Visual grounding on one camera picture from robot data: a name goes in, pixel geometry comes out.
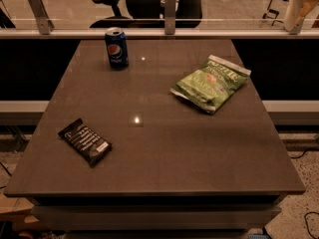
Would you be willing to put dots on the blue pepsi can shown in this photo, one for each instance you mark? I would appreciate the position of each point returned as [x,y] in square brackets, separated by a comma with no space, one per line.
[117,50]

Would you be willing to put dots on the right metal rail bracket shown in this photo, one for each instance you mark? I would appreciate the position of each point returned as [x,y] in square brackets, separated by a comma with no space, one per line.
[294,27]

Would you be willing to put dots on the left metal rail bracket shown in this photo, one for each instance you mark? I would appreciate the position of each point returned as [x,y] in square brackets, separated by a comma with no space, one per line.
[44,23]

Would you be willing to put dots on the wooden stool frame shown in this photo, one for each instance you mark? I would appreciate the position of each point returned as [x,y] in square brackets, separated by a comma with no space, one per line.
[274,11]

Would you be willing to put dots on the metal rail bracket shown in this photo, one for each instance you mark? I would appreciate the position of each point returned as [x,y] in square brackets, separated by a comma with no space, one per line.
[44,23]
[294,27]
[169,17]

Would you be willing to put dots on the black rxbar chocolate bar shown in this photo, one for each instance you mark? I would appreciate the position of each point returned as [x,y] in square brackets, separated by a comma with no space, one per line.
[85,141]

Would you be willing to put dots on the middle metal rail bracket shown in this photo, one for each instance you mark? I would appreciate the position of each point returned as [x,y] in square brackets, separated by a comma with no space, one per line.
[169,17]

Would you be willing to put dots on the grey table base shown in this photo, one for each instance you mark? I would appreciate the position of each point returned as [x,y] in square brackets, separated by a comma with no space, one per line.
[214,221]

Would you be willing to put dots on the green jalapeno chip bag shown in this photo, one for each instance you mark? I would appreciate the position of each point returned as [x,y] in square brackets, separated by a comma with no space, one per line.
[210,86]

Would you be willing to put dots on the black office chair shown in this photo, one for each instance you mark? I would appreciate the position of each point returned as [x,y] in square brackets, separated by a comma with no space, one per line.
[150,14]

